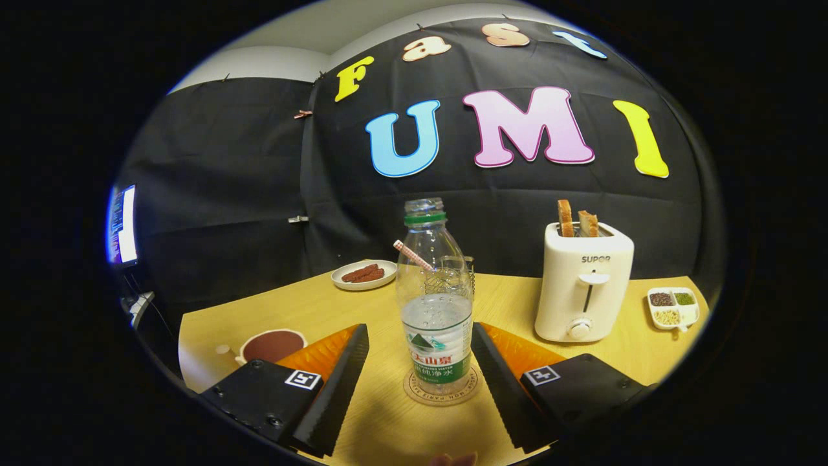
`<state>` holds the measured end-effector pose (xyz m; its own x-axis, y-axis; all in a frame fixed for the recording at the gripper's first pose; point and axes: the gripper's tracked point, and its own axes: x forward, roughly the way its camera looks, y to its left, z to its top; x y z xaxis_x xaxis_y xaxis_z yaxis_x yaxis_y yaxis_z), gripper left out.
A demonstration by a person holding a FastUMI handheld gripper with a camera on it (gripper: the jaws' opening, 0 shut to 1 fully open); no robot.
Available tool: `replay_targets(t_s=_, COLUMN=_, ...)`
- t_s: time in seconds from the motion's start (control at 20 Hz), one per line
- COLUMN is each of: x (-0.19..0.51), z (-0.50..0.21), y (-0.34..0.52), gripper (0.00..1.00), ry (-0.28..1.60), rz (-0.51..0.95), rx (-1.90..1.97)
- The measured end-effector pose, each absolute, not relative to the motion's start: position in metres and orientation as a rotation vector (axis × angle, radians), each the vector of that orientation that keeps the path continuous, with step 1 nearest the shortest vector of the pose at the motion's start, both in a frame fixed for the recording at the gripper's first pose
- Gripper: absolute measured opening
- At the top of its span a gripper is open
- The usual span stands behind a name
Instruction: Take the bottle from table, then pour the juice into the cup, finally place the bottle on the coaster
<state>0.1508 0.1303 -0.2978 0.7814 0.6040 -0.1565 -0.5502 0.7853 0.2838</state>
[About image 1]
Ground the white divided snack dish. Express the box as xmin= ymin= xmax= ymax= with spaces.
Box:
xmin=647 ymin=287 xmax=701 ymax=333

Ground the clear plastic juice bottle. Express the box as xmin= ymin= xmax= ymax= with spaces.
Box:
xmin=395 ymin=197 xmax=474 ymax=397

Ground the clear drinking glass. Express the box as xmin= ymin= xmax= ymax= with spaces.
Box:
xmin=424 ymin=254 xmax=477 ymax=298

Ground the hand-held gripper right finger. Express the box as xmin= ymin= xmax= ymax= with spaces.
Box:
xmin=470 ymin=321 xmax=651 ymax=454

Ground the white round plate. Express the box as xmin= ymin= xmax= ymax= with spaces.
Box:
xmin=331 ymin=260 xmax=398 ymax=291

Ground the white toaster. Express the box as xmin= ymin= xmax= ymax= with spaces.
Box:
xmin=534 ymin=221 xmax=635 ymax=343

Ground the cream cup with wooden handle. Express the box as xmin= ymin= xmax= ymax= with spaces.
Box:
xmin=217 ymin=328 xmax=308 ymax=367

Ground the wooden table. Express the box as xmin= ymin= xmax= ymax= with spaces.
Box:
xmin=178 ymin=269 xmax=711 ymax=466

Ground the round cork coaster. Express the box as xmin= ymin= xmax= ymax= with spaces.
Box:
xmin=402 ymin=362 xmax=483 ymax=407

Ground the computer monitor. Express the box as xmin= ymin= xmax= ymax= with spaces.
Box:
xmin=105 ymin=184 xmax=139 ymax=267

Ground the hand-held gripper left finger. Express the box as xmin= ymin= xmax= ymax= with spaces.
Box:
xmin=199 ymin=323 xmax=370 ymax=458

